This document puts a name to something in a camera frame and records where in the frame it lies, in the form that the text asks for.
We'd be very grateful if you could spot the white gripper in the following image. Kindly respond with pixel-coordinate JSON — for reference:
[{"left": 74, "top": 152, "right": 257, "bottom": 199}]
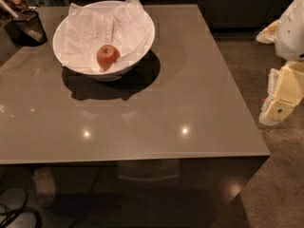
[{"left": 256, "top": 0, "right": 304, "bottom": 126}]

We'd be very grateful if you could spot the red apple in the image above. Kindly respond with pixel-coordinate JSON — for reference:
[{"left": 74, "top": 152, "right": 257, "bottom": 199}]
[{"left": 96, "top": 45, "right": 121, "bottom": 71}]

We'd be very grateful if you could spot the white ceramic bowl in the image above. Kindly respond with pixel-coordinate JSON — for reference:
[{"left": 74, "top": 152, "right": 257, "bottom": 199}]
[{"left": 51, "top": 0, "right": 156, "bottom": 82}]

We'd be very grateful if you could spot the white paper napkin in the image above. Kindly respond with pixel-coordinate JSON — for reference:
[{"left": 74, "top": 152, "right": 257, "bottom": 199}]
[{"left": 60, "top": 0, "right": 154, "bottom": 74}]

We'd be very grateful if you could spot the black mesh pen holder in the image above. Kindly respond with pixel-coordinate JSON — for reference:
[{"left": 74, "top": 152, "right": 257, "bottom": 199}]
[{"left": 4, "top": 10, "right": 48, "bottom": 47}]

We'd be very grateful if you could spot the black cable on floor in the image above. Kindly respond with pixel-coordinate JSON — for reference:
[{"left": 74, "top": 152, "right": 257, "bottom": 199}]
[{"left": 0, "top": 187, "right": 43, "bottom": 228}]

